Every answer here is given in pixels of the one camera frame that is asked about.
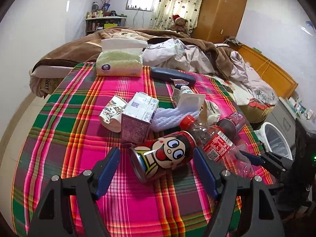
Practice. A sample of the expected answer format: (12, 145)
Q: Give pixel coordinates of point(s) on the white foam fruit net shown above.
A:
(165, 119)

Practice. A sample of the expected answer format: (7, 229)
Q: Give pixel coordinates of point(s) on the clear plastic cola bottle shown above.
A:
(218, 147)

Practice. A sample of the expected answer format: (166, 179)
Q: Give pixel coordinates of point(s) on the red beverage can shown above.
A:
(232, 124)

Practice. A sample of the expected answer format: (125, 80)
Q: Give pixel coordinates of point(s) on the plaid pink green tablecloth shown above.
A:
(67, 138)

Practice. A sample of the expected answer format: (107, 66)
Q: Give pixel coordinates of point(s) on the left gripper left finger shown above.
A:
(53, 216)

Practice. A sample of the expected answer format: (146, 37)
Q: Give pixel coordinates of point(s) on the patterned paper cup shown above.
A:
(111, 115)

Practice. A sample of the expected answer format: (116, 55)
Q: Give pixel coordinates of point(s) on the light floral duvet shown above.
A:
(213, 59)

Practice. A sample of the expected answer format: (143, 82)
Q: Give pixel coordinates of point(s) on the patterned window curtain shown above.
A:
(164, 10)

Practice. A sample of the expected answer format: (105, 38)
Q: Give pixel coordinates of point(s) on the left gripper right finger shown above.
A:
(259, 215)

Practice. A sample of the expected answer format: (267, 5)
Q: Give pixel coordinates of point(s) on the wooden headboard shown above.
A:
(282, 83)

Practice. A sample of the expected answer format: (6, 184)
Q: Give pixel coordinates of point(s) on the brown fleece blanket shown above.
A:
(59, 62)

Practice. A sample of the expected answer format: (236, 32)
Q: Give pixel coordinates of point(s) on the floral bed sheet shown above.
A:
(254, 101)

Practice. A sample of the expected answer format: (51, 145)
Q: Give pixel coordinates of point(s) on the white yogurt bottle blue cap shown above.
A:
(179, 91)

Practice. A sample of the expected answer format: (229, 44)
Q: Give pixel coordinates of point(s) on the white paper scrap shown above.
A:
(180, 82)

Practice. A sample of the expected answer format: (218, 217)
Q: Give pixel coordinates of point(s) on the white trash bin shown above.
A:
(273, 140)

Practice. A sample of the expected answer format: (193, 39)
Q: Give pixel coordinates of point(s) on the white paper bag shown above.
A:
(209, 111)

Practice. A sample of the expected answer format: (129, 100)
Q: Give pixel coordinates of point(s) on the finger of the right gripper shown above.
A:
(254, 159)

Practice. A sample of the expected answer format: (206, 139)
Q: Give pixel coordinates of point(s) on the dark blue glasses case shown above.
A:
(168, 75)

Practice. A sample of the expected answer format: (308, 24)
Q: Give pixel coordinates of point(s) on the green tissue pack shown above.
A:
(120, 57)

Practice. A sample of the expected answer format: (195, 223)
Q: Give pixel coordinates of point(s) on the cluttered white shelf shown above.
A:
(96, 24)

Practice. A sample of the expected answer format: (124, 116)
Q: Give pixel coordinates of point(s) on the cartoon face red can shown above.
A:
(154, 158)

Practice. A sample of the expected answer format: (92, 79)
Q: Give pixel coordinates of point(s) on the wooden wardrobe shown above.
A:
(219, 20)

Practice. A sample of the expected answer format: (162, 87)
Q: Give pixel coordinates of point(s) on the grey bedside cabinet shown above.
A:
(283, 118)

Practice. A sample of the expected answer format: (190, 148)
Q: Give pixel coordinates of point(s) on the purple white small carton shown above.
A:
(137, 117)

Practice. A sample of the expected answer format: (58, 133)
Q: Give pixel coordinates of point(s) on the brown teddy bear santa hat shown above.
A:
(179, 25)

